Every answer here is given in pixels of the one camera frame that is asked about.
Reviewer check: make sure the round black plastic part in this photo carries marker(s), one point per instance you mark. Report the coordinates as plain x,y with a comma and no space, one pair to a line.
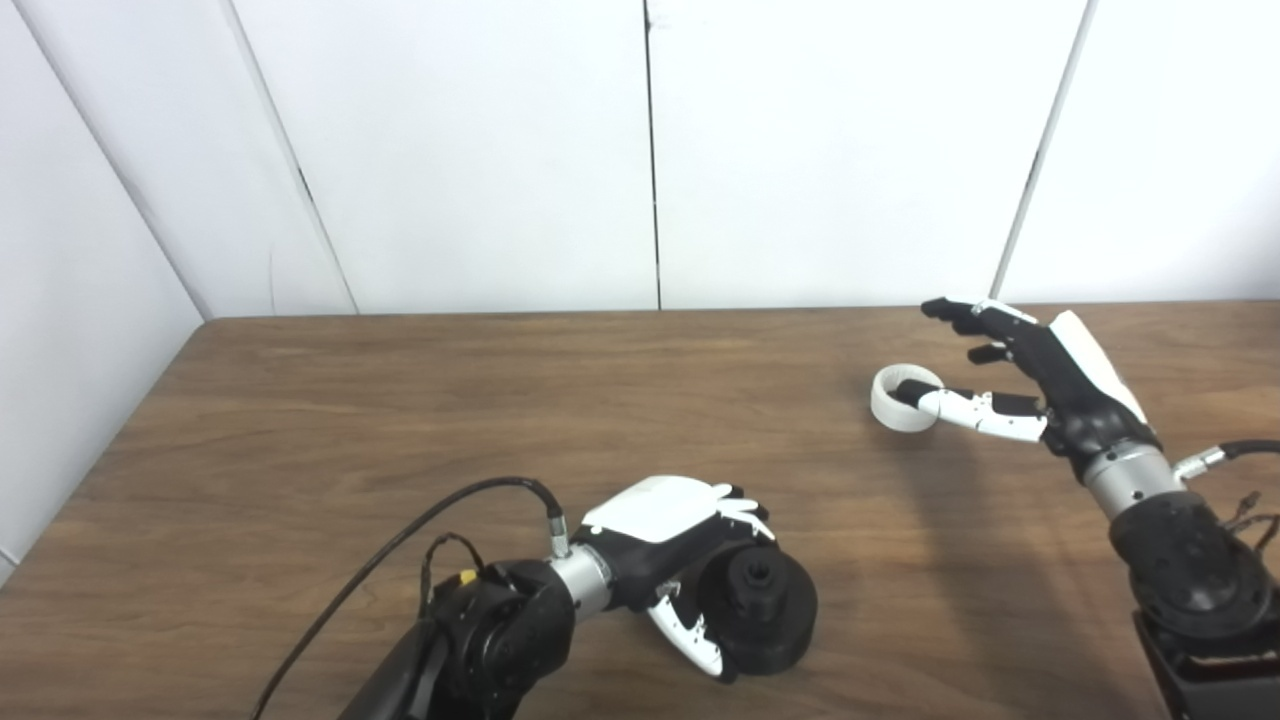
780,620

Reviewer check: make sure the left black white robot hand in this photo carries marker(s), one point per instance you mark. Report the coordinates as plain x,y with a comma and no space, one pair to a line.
650,540

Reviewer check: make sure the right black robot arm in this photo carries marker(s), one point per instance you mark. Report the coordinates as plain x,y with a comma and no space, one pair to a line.
1190,570

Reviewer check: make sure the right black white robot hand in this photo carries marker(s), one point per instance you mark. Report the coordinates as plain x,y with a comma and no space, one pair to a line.
1080,400

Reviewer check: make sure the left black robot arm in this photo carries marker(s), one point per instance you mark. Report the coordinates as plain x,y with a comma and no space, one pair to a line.
500,640

